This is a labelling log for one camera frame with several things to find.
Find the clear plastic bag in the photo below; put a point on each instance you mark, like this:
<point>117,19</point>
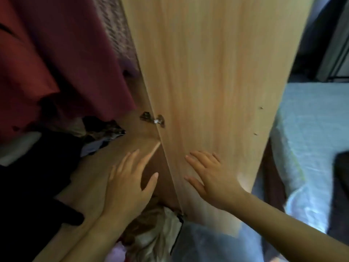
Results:
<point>212,245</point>

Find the dark patterned folded cloth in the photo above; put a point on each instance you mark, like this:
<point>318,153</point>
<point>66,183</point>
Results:
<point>105,133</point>

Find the maroon hanging garment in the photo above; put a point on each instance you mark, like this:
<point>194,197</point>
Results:
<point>81,51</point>

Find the white cloth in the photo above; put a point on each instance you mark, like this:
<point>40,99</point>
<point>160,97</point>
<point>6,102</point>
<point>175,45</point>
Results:
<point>19,148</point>

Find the person's left hand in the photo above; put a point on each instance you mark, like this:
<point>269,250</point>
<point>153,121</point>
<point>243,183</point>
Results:
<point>125,190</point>

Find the purple patterned hanging garment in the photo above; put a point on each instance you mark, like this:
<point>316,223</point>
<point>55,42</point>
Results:
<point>120,32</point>

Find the person's left thumb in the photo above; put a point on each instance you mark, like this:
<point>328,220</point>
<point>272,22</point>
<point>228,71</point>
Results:
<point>151,184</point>

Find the person's left forearm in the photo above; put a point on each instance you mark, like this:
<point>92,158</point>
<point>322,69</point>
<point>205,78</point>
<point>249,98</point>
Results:
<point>92,240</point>

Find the bed with light blue sheet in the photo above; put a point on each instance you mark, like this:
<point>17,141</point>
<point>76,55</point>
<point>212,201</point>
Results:
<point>313,139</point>

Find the red hanging garment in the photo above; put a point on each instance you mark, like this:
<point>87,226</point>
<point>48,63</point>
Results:
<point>19,79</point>

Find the person's right middle finger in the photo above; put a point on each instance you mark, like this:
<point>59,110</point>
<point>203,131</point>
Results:
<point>203,158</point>

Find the grey metal frame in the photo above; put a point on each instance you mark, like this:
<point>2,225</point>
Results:
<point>336,43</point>

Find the pink cloth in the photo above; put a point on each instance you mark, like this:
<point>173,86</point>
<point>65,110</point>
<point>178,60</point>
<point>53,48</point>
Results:
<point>118,255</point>

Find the pile of black clothes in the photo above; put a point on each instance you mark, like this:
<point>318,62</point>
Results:
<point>30,193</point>

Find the light wooden wardrobe door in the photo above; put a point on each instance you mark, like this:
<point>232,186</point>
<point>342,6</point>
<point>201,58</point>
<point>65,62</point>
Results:
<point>212,79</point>

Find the beige crumpled cloth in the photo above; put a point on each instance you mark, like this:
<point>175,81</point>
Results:
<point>152,231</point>

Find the person's right forearm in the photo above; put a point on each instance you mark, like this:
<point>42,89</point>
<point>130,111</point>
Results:
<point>286,229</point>

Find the person's right hand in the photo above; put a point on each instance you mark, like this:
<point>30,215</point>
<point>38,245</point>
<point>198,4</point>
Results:
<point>218,185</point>

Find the black fabric item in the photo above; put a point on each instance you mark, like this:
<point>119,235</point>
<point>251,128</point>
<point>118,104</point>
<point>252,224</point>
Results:
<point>342,193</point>

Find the person's right thumb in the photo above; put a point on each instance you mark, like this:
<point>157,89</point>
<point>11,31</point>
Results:
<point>194,184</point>

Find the metal door hinge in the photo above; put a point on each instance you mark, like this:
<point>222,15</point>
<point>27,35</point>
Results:
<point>160,121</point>

